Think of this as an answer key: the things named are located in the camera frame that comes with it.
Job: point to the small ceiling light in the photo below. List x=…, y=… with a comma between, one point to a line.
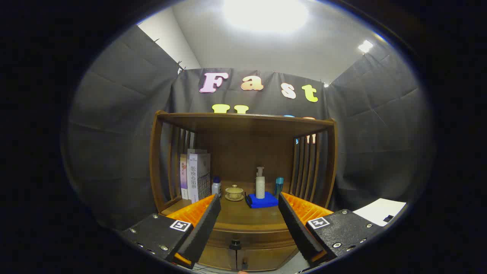
x=365, y=46

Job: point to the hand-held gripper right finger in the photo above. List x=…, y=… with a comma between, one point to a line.
x=296, y=224

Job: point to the thick white book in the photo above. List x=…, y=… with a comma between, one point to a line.
x=198, y=171

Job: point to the teal blue bottle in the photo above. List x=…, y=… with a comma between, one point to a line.
x=279, y=184

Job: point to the white grey appliance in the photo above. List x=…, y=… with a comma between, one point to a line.
x=376, y=211

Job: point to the thin purple book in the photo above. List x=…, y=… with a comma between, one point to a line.
x=184, y=179

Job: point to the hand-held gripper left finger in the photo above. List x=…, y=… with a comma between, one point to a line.
x=203, y=224

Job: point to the large ceiling light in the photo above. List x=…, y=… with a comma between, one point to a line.
x=266, y=13

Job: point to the white bottle with blue cap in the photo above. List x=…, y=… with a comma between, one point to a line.
x=216, y=188

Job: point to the wooden cabinet door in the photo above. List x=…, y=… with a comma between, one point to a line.
x=218, y=258
x=266, y=258

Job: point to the white pump bottle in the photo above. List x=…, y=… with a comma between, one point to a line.
x=260, y=186

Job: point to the blue folded cloth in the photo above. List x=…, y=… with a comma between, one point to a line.
x=262, y=203

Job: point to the wooden countertop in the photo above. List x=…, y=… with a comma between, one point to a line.
x=247, y=217

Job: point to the beige lidded teacup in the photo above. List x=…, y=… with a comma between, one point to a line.
x=234, y=192

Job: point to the wooden cabinet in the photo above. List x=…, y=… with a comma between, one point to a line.
x=243, y=152

